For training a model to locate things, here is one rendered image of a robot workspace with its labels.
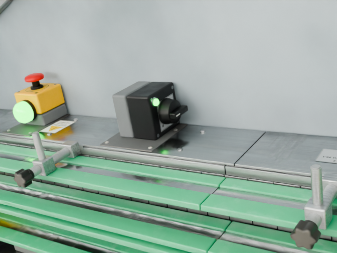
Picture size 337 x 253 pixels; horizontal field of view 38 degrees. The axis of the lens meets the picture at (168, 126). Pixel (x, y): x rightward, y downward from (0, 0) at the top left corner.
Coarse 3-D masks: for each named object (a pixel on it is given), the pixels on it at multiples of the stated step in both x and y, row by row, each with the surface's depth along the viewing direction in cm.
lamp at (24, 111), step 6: (24, 102) 97; (30, 102) 97; (18, 108) 96; (24, 108) 96; (30, 108) 97; (18, 114) 96; (24, 114) 96; (30, 114) 97; (36, 114) 98; (18, 120) 98; (24, 120) 97; (30, 120) 98
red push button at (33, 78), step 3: (30, 75) 99; (33, 75) 98; (36, 75) 98; (39, 75) 98; (42, 75) 99; (27, 78) 98; (30, 78) 98; (33, 78) 98; (36, 78) 98; (39, 78) 98; (42, 78) 99; (27, 81) 98; (30, 81) 98; (33, 81) 98; (36, 81) 99; (39, 81) 100; (33, 84) 99; (36, 84) 99; (39, 84) 100
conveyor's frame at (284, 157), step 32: (0, 128) 102; (64, 128) 95; (96, 128) 92; (192, 128) 85; (224, 128) 82; (128, 160) 81; (160, 160) 77; (192, 160) 73; (224, 160) 71; (256, 160) 69; (288, 160) 68; (320, 160) 66
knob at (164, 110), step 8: (160, 104) 81; (168, 104) 81; (176, 104) 82; (160, 112) 81; (168, 112) 80; (176, 112) 80; (184, 112) 82; (160, 120) 82; (168, 120) 81; (176, 120) 82
